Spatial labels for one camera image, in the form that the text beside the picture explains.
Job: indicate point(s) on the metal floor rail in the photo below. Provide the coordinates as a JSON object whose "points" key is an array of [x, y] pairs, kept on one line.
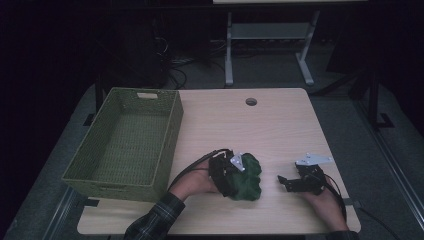
{"points": [[393, 166], [58, 213]]}

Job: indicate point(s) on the person's right hand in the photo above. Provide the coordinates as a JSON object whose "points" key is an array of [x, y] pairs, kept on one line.
{"points": [[328, 208]]}

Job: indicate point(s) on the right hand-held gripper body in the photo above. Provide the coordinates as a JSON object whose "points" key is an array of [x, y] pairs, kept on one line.
{"points": [[310, 180]]}

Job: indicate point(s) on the black metal stand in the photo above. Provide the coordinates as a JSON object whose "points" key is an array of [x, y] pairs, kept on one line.
{"points": [[375, 100]]}

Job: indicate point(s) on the green woven basket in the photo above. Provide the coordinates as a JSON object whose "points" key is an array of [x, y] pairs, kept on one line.
{"points": [[133, 160]]}

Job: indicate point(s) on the green plush pet garment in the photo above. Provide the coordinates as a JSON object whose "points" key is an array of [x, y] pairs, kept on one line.
{"points": [[248, 181]]}

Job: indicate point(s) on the person's left hand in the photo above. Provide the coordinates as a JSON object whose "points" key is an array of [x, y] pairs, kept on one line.
{"points": [[196, 181]]}

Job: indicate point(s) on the black tape strip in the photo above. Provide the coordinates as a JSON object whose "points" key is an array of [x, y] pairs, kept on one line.
{"points": [[349, 202]]}

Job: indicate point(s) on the round table grommet hole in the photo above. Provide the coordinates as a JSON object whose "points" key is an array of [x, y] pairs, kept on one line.
{"points": [[251, 102]]}

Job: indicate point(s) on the white metal stand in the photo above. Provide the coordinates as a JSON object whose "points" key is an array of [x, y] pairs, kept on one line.
{"points": [[270, 31]]}

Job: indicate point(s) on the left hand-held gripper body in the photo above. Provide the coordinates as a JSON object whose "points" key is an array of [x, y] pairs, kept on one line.
{"points": [[221, 170]]}

